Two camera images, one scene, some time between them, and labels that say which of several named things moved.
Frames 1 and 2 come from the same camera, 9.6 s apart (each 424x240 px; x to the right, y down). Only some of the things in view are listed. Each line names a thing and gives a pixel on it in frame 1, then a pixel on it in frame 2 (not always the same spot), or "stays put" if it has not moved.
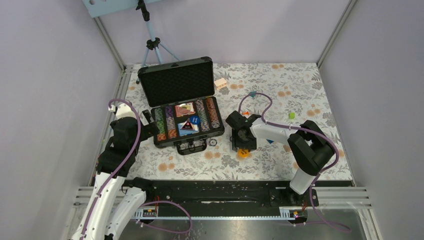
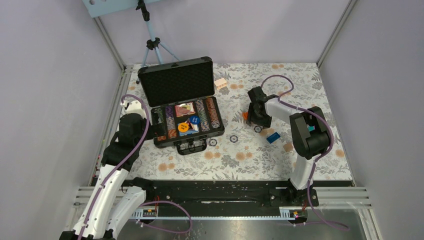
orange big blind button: [243, 153] -> [183, 127]
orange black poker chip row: [212, 112] stays put
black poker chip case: [180, 96] stays put
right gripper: [237, 144] -> [266, 123]
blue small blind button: [195, 119] stays put
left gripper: [150, 130] -> [157, 129]
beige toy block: [220, 83] stays put
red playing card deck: [184, 109] stays put
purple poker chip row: [170, 121] stays put
